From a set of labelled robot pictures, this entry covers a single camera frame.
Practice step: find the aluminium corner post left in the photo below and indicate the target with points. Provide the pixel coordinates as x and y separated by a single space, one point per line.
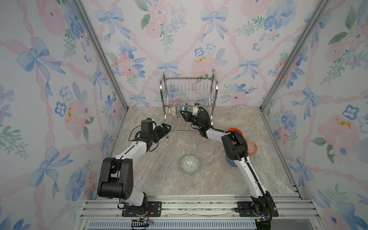
86 22

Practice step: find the blue geometric pattern bowl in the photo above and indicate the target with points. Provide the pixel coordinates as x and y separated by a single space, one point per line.
230 162

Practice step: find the steel wire dish rack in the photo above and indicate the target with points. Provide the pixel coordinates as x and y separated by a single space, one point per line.
201 91

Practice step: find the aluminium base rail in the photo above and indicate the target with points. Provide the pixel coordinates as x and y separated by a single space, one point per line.
202 212

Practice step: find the aluminium corner post right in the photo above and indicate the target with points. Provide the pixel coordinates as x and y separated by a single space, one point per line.
306 32

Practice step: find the orange plastic bowl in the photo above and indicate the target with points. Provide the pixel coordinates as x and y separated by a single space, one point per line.
235 130

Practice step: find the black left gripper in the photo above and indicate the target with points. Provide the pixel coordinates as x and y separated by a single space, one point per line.
162 132

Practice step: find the green pattern bowl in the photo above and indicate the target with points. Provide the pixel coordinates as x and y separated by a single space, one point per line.
190 164

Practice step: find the maroon white pattern bowl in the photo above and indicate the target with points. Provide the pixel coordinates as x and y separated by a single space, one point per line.
173 111

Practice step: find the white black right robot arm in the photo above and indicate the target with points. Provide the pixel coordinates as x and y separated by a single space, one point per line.
236 149

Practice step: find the aluminium corner post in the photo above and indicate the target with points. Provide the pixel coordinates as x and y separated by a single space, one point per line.
86 22
306 32

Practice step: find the red geometric pattern bowl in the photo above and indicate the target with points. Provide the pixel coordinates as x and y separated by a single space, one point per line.
252 147

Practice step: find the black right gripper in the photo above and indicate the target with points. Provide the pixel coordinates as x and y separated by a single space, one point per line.
189 117

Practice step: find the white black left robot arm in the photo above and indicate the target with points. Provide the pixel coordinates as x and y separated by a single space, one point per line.
116 177

